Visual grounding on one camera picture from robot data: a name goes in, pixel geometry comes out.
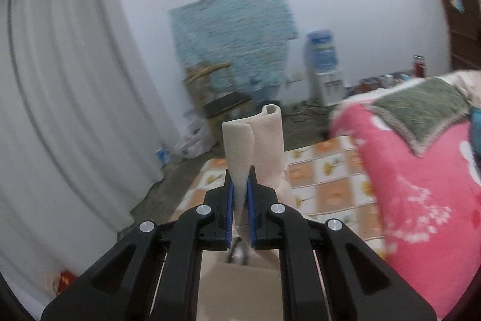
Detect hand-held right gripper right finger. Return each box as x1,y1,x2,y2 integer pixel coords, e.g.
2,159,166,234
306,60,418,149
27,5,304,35
244,165,438,321

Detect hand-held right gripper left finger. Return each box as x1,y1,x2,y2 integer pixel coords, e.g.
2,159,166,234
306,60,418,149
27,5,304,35
41,167,235,321

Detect beige zip jacket black trim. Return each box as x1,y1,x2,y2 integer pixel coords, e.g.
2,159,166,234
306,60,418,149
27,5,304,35
198,104,301,321

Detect white plastic bags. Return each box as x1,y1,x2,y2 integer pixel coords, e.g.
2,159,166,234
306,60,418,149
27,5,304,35
176,114,215,158

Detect orange patterned tablecloth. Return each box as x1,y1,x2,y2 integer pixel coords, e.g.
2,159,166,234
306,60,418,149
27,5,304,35
169,135,388,261

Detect wooden chair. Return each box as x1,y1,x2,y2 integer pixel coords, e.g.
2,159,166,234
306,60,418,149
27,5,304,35
184,61,252,119

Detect blue water dispenser bottle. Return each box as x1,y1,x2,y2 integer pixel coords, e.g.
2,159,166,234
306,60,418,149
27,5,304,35
306,67,346,105

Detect pink floral blanket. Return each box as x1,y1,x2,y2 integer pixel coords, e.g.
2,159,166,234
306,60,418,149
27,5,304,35
329,71,481,319

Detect red packet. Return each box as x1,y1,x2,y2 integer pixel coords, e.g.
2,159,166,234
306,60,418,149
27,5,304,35
56,270,78,293

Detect white curtain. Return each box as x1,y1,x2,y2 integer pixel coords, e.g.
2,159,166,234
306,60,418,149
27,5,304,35
0,0,166,261

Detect green lace-edged pillow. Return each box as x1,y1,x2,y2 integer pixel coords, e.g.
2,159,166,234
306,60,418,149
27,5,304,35
366,76,472,158

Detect brown wooden door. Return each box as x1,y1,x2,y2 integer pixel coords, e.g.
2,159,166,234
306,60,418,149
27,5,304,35
419,0,481,73

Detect blue patterned wall cloth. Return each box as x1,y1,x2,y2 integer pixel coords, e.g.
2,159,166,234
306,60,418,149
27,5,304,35
169,0,299,88

